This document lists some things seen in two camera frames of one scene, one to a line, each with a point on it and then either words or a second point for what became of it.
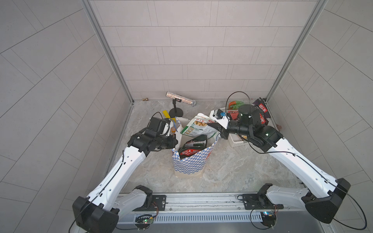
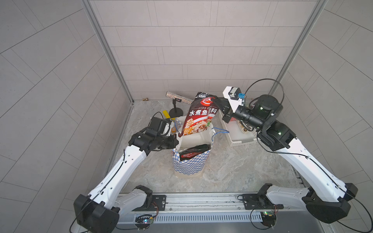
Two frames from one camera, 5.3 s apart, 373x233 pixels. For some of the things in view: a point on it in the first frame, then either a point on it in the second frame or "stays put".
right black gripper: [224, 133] to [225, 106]
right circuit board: [269, 218] stays put
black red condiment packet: [184, 152] to [201, 114]
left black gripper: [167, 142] stays put
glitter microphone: [191, 102] stays put
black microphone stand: [176, 111] stays put
